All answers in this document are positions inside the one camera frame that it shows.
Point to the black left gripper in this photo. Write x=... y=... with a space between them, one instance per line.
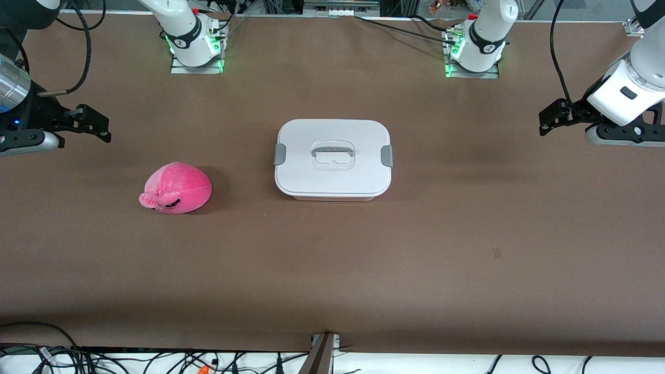
x=581 y=110

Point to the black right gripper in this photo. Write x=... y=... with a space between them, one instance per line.
x=44 y=112

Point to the pink plush toy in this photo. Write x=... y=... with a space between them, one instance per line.
x=187 y=182

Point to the white box lid grey clips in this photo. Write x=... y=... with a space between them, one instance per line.
x=332 y=176

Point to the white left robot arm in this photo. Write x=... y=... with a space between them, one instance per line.
x=486 y=41

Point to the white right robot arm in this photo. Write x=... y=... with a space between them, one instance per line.
x=189 y=39

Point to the aluminium corner extrusion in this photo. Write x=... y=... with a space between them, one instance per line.
x=635 y=26

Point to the brown background object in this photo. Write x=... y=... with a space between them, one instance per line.
x=438 y=6

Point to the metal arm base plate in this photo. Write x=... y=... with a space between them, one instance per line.
x=182 y=70
x=467 y=75

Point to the table frame post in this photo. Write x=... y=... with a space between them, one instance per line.
x=319 y=358

